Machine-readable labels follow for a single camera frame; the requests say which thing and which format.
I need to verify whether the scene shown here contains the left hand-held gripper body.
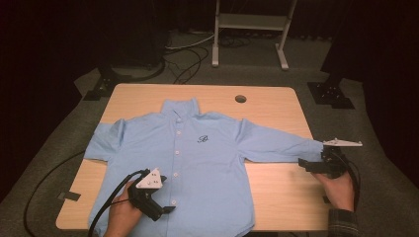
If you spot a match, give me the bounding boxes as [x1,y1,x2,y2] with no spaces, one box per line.
[127,167,167,221]

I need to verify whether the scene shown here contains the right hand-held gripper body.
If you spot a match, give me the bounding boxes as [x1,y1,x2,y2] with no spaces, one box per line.
[320,137,364,180]

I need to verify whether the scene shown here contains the light blue button shirt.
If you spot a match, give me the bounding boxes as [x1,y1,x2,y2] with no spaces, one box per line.
[83,97,325,237]

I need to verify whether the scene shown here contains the person's right hand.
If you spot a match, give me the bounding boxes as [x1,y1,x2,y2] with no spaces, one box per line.
[312,171,355,211]

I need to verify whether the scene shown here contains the person's left hand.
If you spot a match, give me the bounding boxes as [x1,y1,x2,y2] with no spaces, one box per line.
[104,191,143,237]

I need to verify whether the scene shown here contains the black stand base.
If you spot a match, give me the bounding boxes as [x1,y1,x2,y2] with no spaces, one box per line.
[83,63,132,102]
[306,77,356,111]

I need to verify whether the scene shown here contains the dark curtain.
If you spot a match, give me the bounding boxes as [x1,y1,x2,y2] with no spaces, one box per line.
[0,0,110,203]
[320,0,419,191]

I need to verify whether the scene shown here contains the large black equipment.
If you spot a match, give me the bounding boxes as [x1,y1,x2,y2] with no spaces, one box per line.
[110,28,167,83]

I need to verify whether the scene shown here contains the white metal stand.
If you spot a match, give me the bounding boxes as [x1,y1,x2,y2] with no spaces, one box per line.
[211,0,298,71]

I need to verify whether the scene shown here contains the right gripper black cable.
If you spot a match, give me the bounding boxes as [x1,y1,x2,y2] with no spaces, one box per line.
[339,152,362,211]

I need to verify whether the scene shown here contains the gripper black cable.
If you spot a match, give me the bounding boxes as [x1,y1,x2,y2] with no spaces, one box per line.
[88,169,149,237]
[339,152,362,211]

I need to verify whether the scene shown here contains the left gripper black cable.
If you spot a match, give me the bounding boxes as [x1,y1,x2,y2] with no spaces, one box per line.
[88,169,149,237]

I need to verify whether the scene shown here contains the long black cable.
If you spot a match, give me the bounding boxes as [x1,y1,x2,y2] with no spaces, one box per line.
[23,150,87,237]

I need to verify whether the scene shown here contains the dark cable bundle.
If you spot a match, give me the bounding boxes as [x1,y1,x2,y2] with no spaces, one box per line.
[217,33,253,49]

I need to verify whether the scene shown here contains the thin black floor cables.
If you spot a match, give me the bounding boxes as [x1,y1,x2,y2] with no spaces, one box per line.
[163,45,210,85]

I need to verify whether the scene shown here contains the white floor cable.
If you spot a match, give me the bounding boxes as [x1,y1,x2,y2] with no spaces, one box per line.
[164,33,215,51]

